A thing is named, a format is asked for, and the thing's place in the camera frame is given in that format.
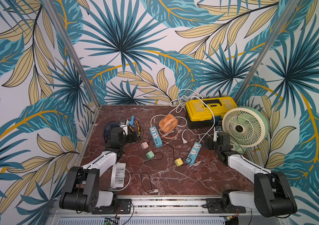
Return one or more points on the yellow black pliers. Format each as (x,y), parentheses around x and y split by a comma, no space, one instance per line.
(136,132)

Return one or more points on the yellow plastic toolbox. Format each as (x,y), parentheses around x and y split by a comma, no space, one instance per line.
(206,112)

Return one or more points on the yellow plug adapter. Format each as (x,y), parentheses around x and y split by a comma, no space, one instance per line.
(178,162)

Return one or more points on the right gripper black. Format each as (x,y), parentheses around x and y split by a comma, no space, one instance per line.
(213,142)

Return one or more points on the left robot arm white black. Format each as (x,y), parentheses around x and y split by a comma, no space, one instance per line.
(81,191)

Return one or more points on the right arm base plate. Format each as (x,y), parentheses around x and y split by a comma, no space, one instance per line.
(222,206)

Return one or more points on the navy blue desk fan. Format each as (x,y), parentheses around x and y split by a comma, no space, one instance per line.
(107,130)

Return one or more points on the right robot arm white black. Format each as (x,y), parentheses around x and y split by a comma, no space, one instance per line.
(272,195)

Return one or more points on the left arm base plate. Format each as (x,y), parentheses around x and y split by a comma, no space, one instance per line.
(119,206)

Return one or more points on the aluminium front rail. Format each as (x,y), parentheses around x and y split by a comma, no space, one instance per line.
(163,210)

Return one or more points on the green round fan base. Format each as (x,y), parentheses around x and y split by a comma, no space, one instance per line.
(236,147)

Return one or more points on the large green white fan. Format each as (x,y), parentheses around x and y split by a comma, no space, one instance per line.
(246,125)

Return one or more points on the white flat fan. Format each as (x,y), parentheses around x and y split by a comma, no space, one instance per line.
(118,175)

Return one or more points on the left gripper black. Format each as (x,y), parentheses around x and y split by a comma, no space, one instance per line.
(130,139)

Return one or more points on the green plug adapter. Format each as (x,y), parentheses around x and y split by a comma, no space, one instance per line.
(149,155)

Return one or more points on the teal power strip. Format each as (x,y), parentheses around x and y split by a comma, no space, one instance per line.
(156,137)
(193,153)

